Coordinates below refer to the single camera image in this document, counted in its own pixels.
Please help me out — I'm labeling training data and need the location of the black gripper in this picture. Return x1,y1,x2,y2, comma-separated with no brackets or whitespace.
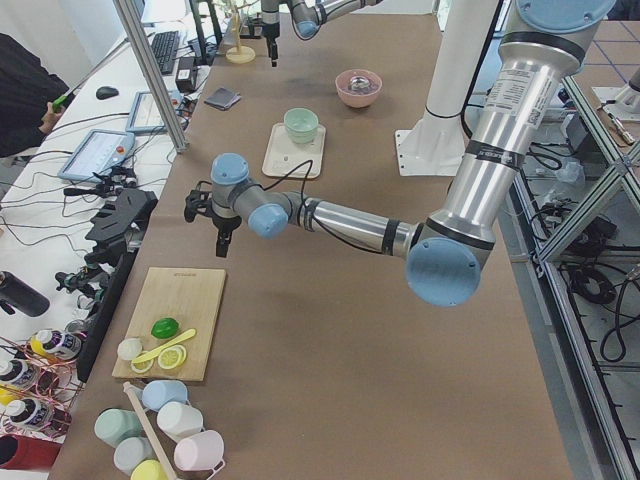
250,13,280,67
183,181,242,258

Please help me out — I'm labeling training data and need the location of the green bowl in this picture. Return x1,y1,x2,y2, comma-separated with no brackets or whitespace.
289,137,315,145
284,107,319,134
286,128,317,138

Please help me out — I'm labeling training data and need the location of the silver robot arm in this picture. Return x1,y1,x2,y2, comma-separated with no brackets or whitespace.
184,1,612,307
260,0,380,67

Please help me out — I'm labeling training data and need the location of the wooden mug tree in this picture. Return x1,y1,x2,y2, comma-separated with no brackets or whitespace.
215,0,256,64

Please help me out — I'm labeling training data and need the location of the grey folded cloth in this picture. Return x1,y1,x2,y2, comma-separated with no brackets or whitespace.
204,87,241,111

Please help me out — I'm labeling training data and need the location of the metal scoop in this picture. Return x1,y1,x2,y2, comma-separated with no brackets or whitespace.
347,75,372,95

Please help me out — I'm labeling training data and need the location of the wooden cutting board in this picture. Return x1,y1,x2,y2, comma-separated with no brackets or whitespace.
112,267,226,382

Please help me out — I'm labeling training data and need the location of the green bowl on tray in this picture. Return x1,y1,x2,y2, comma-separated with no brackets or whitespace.
289,137,315,145

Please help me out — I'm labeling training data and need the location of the pink bowl with ice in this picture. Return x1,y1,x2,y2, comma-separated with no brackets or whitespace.
335,69,383,109

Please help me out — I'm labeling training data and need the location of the yellow plastic knife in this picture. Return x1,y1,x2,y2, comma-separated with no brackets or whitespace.
132,328,197,364

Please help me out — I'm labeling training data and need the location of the cream rabbit tray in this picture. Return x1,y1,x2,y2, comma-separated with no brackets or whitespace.
262,122,326,179

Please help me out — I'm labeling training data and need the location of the black keyboard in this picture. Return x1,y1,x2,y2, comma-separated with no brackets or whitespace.
151,31,180,76

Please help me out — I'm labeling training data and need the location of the green lime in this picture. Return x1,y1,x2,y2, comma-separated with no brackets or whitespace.
151,317,180,339

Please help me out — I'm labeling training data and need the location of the lemon slice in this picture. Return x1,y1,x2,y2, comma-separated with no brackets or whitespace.
157,344,187,370

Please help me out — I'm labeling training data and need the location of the white garlic bun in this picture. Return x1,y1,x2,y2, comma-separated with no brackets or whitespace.
117,337,143,362

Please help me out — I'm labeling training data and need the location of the computer mouse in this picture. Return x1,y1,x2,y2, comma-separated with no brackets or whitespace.
95,86,119,100

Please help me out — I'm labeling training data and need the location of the pastel cup rack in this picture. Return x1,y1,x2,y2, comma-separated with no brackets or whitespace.
94,380,226,479

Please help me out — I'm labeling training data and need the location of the aluminium frame post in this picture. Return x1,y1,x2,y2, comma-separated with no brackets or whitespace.
113,0,188,154

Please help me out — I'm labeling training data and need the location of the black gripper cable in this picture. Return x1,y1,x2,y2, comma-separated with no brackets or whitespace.
259,159,316,231

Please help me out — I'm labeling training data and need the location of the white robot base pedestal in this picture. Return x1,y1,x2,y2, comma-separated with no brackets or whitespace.
396,0,501,176

